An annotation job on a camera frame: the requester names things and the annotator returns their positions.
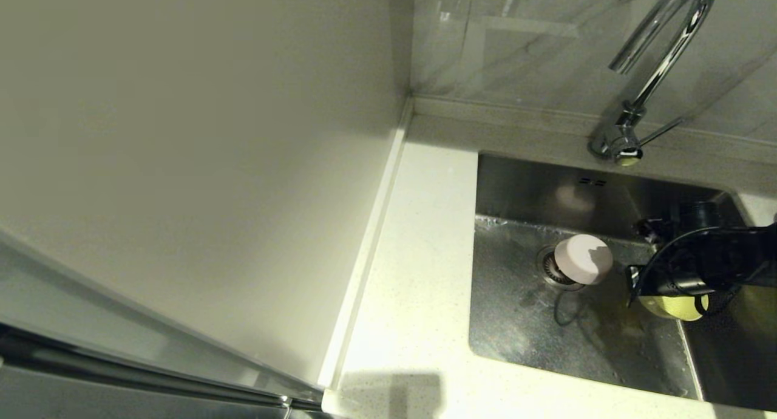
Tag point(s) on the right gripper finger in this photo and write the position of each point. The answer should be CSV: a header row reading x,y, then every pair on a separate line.
x,y
637,280
654,229

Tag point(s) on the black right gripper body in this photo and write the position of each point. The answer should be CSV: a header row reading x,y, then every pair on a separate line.
x,y
710,258

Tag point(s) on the yellow-green bowl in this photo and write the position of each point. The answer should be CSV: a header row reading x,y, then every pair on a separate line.
x,y
677,306

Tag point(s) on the pink bowl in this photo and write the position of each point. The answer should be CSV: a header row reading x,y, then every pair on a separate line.
x,y
583,258

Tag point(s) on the chrome gooseneck faucet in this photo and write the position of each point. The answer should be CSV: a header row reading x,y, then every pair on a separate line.
x,y
624,143

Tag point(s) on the metal sink drain strainer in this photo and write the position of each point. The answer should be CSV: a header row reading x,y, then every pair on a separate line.
x,y
549,270

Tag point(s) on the stainless steel sink basin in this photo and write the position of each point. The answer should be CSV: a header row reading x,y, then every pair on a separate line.
x,y
534,340

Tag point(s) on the white trim strip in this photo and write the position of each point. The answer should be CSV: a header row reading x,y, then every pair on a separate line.
x,y
371,237

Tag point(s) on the white tall cabinet side panel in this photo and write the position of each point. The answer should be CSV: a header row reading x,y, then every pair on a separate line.
x,y
182,133

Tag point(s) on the stainless steel appliance door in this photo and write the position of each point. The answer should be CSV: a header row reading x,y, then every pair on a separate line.
x,y
91,404

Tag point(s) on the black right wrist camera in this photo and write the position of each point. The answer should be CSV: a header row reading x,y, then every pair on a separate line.
x,y
701,214

